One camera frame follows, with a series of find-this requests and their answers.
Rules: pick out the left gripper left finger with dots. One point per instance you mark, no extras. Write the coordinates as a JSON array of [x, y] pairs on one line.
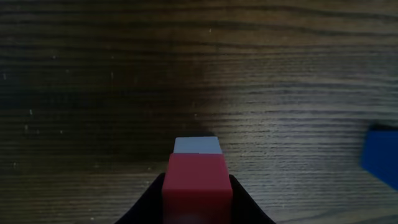
[[149, 205]]

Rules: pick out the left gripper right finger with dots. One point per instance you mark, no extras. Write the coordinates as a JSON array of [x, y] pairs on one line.
[[245, 208]]

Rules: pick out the orange cube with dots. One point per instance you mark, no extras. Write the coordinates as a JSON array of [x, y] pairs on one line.
[[197, 186]]

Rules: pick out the blue cube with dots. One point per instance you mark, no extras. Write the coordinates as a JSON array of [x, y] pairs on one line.
[[382, 155]]

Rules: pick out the white cube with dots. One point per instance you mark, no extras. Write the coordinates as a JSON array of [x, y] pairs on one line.
[[197, 145]]

